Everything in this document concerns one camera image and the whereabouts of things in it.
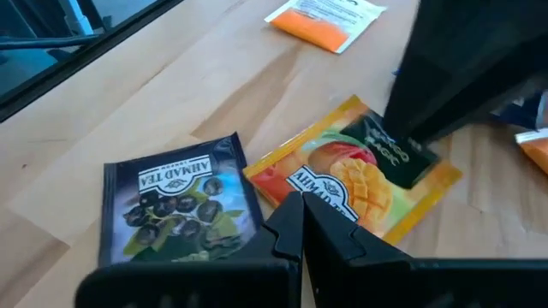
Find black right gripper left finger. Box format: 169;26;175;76
74;191;305;308

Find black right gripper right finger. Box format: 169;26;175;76
304;192;548;308

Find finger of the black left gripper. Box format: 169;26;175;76
384;0;548;145

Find black blackcurrant tea packet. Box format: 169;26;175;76
97;131;265;269
490;96;541;130

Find yellow mango tea packet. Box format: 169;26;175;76
242;94;464;247

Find orange white tea packet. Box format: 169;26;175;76
515;127;548;176
264;0;389;56

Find black metal table frame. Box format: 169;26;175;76
0;0;185;123

